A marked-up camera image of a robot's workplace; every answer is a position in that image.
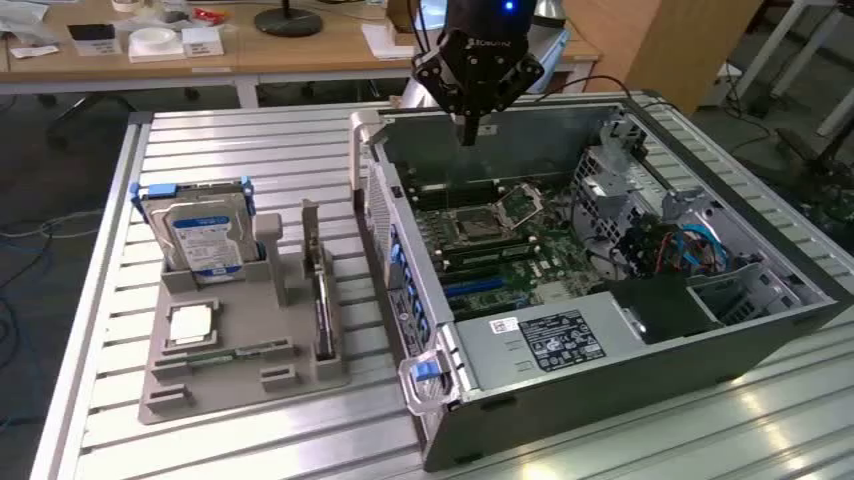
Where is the wooden desk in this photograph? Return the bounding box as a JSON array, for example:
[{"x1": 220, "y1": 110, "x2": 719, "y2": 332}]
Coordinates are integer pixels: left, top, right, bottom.
[{"x1": 0, "y1": 0, "x2": 601, "y2": 96}]

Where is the black wire bundle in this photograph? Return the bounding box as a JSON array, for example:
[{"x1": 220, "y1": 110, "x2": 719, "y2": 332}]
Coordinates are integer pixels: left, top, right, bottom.
[{"x1": 582, "y1": 219, "x2": 645, "y2": 281}]

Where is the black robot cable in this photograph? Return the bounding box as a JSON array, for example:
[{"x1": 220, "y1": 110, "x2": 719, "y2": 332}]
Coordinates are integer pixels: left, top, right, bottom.
[{"x1": 404, "y1": 0, "x2": 438, "y2": 56}]

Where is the black floor stand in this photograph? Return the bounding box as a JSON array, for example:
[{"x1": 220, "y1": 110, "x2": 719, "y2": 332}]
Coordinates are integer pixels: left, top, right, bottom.
[{"x1": 772, "y1": 127, "x2": 854, "y2": 201}]

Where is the green graphics card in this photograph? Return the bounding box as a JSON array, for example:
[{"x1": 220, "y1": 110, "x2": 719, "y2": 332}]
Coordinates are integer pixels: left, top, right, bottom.
[{"x1": 298, "y1": 198, "x2": 341, "y2": 364}]

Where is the hard disk with blue caddy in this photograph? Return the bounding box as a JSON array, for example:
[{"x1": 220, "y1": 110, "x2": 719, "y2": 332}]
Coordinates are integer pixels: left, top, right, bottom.
[{"x1": 131, "y1": 175, "x2": 260, "y2": 291}]

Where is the white tape roll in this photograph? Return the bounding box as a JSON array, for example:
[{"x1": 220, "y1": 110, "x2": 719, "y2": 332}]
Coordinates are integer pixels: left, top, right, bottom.
[{"x1": 129, "y1": 28, "x2": 175, "y2": 49}]

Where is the blue data wire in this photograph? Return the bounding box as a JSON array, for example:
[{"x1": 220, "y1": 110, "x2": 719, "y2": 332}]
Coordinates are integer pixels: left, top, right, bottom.
[{"x1": 685, "y1": 223, "x2": 732, "y2": 274}]

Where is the black looped cable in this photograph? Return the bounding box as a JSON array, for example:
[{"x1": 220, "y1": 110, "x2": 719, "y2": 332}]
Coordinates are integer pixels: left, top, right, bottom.
[{"x1": 532, "y1": 74, "x2": 665, "y2": 109}]

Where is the black open PC case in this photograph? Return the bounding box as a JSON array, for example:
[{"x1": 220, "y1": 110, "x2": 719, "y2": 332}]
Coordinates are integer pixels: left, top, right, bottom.
[{"x1": 349, "y1": 94, "x2": 854, "y2": 474}]

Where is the metal drive cage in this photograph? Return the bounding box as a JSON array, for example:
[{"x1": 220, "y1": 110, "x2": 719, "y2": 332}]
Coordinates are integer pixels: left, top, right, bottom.
[{"x1": 569, "y1": 113, "x2": 728, "y2": 261}]

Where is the blue floor cable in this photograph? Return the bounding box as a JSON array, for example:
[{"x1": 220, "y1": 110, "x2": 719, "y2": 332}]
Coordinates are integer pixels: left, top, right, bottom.
[{"x1": 0, "y1": 234, "x2": 54, "y2": 431}]

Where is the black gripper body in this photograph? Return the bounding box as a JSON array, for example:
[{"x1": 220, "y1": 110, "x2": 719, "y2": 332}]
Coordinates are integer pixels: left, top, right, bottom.
[{"x1": 436, "y1": 0, "x2": 537, "y2": 117}]

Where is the silver CPU chip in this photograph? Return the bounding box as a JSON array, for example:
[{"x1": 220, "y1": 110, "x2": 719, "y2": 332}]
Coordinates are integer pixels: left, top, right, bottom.
[{"x1": 165, "y1": 305, "x2": 218, "y2": 346}]

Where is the black plastic air shroud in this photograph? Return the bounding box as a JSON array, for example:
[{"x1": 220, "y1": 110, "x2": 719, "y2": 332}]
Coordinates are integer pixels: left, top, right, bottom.
[{"x1": 602, "y1": 277, "x2": 725, "y2": 346}]

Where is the metal socket cover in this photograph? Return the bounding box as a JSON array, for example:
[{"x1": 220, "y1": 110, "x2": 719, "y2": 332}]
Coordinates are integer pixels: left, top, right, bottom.
[{"x1": 493, "y1": 182, "x2": 545, "y2": 226}]

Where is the white box with black lid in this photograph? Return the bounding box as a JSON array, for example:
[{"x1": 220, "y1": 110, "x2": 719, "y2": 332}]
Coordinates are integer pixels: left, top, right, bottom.
[{"x1": 65, "y1": 23, "x2": 125, "y2": 57}]

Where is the grey plastic parts rack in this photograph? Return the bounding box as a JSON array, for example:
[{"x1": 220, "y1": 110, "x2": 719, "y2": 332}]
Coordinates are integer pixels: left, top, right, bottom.
[{"x1": 135, "y1": 212, "x2": 353, "y2": 426}]

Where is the white labelled box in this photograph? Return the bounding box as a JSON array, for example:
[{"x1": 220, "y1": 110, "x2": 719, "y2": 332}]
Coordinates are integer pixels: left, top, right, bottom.
[{"x1": 178, "y1": 25, "x2": 225, "y2": 59}]

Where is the long black expansion slot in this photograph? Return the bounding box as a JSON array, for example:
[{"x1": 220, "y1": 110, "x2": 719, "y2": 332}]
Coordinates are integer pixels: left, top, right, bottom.
[{"x1": 438, "y1": 264, "x2": 502, "y2": 287}]

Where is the CPU socket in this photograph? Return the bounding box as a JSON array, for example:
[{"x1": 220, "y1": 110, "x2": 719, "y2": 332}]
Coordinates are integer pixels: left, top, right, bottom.
[{"x1": 452, "y1": 207, "x2": 518, "y2": 246}]

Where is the grey floor cable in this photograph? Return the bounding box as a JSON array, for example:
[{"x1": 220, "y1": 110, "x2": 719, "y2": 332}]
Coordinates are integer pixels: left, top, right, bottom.
[{"x1": 0, "y1": 209, "x2": 107, "y2": 240}]

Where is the blue expansion slot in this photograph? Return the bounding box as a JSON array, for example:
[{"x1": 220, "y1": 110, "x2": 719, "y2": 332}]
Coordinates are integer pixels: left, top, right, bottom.
[{"x1": 442, "y1": 276, "x2": 509, "y2": 300}]

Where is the black office chair base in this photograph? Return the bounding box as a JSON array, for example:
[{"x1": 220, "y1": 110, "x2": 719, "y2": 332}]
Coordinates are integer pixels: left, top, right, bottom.
[{"x1": 38, "y1": 87, "x2": 201, "y2": 149}]

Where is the flat white box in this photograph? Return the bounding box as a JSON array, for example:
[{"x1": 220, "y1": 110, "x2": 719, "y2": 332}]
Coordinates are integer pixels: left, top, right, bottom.
[{"x1": 125, "y1": 42, "x2": 188, "y2": 65}]

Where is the green motherboard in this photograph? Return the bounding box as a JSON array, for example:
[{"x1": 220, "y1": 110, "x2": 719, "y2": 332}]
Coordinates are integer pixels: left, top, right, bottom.
[{"x1": 398, "y1": 164, "x2": 601, "y2": 321}]

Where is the grey disk bay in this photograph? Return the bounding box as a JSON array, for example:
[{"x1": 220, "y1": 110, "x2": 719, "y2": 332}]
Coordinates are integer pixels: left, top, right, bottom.
[{"x1": 685, "y1": 257, "x2": 805, "y2": 326}]

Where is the black round lamp base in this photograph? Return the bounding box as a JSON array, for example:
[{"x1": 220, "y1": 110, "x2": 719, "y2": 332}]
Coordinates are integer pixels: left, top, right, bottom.
[{"x1": 252, "y1": 0, "x2": 325, "y2": 37}]

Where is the grey power supply unit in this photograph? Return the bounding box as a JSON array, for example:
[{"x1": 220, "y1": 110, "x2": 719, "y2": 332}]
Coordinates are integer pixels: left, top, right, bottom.
[{"x1": 438, "y1": 292, "x2": 661, "y2": 396}]

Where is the white metal table frame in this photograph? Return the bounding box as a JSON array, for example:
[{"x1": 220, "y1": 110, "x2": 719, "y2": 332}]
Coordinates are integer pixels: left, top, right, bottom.
[{"x1": 725, "y1": 0, "x2": 854, "y2": 136}]

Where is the clear plastic bag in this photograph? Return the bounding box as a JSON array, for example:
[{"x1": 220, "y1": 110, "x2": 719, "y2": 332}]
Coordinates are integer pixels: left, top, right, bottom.
[{"x1": 0, "y1": 2, "x2": 67, "y2": 44}]

